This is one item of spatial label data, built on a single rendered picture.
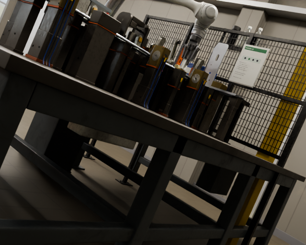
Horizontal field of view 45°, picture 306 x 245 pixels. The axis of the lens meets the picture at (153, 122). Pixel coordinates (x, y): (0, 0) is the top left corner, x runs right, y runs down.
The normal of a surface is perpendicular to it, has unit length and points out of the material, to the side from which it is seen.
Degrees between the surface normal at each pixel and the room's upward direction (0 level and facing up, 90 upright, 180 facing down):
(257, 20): 90
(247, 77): 90
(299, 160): 90
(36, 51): 90
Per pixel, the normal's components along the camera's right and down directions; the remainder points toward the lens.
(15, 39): -0.64, -0.25
